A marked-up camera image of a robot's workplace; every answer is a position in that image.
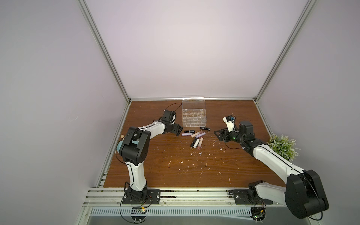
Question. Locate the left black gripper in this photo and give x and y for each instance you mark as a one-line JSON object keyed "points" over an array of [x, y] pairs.
{"points": [[176, 128]]}

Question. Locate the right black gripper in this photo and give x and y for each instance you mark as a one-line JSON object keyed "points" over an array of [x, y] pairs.
{"points": [[225, 134]]}

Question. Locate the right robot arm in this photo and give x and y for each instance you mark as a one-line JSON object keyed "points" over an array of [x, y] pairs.
{"points": [[303, 194]]}

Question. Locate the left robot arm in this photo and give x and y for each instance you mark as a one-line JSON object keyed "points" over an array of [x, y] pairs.
{"points": [[134, 146]]}

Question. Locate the clear acrylic lipstick organizer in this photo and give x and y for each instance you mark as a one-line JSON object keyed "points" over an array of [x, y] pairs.
{"points": [[193, 112]]}

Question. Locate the lilac lip tube right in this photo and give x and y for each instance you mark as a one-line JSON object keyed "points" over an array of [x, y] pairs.
{"points": [[200, 135]]}

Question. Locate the peach lip gloss tube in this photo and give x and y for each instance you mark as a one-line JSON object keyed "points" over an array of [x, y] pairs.
{"points": [[197, 133]]}

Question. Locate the pink lip gloss tube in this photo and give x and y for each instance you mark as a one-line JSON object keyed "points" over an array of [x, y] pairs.
{"points": [[200, 143]]}

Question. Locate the white lip balm tube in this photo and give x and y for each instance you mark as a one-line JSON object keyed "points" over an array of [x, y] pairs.
{"points": [[196, 143]]}

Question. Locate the teal dustpan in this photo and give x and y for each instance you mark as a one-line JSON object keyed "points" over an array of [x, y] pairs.
{"points": [[119, 146]]}

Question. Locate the potted green plant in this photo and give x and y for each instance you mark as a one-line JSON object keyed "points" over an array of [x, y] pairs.
{"points": [[284, 146]]}

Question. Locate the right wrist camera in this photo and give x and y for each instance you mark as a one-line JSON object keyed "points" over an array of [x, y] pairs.
{"points": [[230, 122]]}

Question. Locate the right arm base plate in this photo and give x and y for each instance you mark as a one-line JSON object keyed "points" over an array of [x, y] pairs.
{"points": [[247, 196]]}

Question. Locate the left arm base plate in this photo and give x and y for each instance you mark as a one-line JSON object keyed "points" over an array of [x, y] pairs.
{"points": [[146, 196]]}

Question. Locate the aluminium front rail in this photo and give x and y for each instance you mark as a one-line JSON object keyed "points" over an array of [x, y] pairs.
{"points": [[228, 197]]}

